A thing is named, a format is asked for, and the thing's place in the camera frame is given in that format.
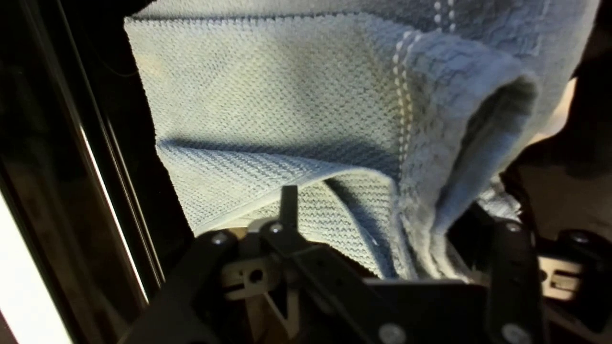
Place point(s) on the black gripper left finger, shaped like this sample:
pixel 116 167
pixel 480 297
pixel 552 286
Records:
pixel 210 288

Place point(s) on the light blue towel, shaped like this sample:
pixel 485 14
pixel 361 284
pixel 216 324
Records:
pixel 287 97

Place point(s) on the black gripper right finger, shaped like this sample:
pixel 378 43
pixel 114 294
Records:
pixel 508 288

